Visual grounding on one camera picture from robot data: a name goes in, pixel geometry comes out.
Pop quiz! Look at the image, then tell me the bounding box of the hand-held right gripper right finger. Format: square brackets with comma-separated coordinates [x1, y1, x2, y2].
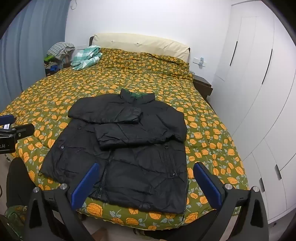
[193, 162, 270, 241]

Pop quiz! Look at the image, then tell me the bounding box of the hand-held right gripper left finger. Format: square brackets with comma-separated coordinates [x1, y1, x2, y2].
[23, 162, 102, 241]

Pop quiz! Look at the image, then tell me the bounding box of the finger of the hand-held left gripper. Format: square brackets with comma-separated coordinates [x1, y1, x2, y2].
[0, 115, 16, 126]
[0, 123, 35, 140]

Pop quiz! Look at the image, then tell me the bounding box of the black puffer jacket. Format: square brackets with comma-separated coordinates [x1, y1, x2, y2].
[39, 88, 189, 214]

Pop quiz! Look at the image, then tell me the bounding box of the pile of bedside clutter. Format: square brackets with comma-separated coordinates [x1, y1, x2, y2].
[43, 54, 68, 76]

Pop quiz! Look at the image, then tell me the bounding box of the blue grey curtain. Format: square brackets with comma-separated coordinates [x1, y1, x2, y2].
[0, 0, 71, 109]

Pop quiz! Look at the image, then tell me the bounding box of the grey striped cloth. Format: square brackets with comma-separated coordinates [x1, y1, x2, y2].
[48, 42, 76, 61]

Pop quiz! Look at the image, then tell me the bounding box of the dark wooden nightstand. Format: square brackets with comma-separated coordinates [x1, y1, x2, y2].
[192, 75, 213, 103]

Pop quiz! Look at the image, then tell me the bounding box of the green checked cloth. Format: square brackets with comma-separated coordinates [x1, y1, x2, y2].
[70, 45, 103, 70]

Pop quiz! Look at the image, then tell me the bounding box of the white wardrobe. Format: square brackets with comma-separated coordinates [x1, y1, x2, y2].
[208, 0, 296, 221]

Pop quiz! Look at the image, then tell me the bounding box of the floral green orange bed quilt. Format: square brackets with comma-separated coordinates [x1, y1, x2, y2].
[0, 47, 249, 231]

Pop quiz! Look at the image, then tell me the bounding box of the cream padded headboard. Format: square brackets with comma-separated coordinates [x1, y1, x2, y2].
[89, 33, 191, 63]

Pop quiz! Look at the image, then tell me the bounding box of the white wall socket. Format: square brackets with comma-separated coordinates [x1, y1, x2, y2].
[193, 57, 207, 68]

